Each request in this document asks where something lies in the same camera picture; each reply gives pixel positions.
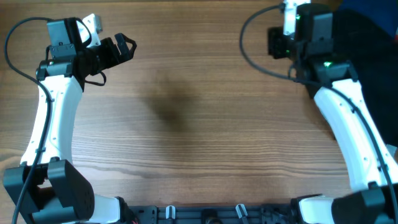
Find black shorts garment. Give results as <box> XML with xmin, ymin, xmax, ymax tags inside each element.
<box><xmin>333</xmin><ymin>9</ymin><xmax>397</xmax><ymax>146</ymax></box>

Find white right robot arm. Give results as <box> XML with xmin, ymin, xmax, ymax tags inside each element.
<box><xmin>268</xmin><ymin>1</ymin><xmax>397</xmax><ymax>223</ymax></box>

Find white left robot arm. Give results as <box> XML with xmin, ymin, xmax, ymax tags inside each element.
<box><xmin>3</xmin><ymin>14</ymin><xmax>139</xmax><ymax>223</ymax></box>

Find navy blue garment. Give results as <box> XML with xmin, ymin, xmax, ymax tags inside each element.
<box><xmin>338</xmin><ymin>0</ymin><xmax>397</xmax><ymax>39</ymax></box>

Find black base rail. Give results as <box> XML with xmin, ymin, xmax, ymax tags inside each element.
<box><xmin>130</xmin><ymin>203</ymin><xmax>298</xmax><ymax>224</ymax></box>

